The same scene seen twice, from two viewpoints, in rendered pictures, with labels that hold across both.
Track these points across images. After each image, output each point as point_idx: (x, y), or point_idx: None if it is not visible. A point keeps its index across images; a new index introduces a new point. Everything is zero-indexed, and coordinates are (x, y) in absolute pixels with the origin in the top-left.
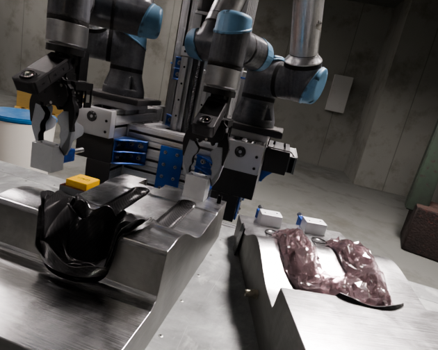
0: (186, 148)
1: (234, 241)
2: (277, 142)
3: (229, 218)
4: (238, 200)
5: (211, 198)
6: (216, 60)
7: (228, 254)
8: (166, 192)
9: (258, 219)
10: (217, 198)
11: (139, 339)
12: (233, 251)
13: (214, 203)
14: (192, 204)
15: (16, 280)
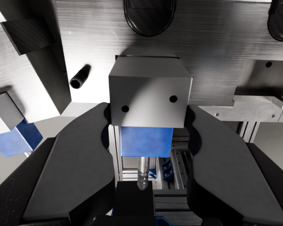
0: (258, 168)
1: (64, 73)
2: None
3: (121, 184)
4: (112, 213)
5: (108, 97)
6: None
7: (53, 12)
8: (220, 47)
9: (15, 110)
10: (142, 204)
11: None
12: (51, 33)
13: (87, 62)
14: (134, 18)
15: None
